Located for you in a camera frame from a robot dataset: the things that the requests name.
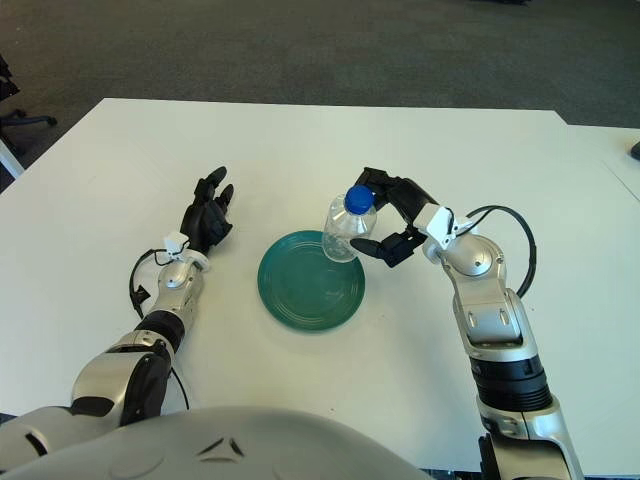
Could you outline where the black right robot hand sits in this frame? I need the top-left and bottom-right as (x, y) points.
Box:
(349, 167), (441, 269)

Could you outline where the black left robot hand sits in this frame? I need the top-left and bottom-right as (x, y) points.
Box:
(179, 166), (236, 254)

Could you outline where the clear bottle with blue cap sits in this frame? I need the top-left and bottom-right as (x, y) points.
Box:
(322, 184), (379, 264)

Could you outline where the green ribbed plate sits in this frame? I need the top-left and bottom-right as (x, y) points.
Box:
(257, 229), (367, 333)

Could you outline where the white right wrist connector block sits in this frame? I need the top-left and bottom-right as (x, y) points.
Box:
(417, 202), (474, 251)

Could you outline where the white wrist connector block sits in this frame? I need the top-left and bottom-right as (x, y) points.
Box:
(164, 229), (190, 261)
(417, 202), (474, 251)

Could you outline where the white left wrist connector block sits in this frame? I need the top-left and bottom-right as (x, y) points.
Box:
(164, 229), (190, 261)

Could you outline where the black office chair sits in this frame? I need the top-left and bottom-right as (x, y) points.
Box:
(0, 49), (58, 156)

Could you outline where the white desk with leg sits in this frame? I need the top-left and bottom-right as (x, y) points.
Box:
(0, 134), (25, 179)

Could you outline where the grey robot torso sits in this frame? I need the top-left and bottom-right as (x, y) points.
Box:
(84, 407), (426, 480)

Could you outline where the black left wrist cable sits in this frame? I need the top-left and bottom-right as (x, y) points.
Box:
(128, 248), (171, 319)

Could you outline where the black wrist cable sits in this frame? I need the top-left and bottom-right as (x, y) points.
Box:
(462, 204), (540, 296)
(128, 248), (171, 319)

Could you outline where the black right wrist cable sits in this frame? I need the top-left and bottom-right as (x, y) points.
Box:
(462, 204), (540, 296)

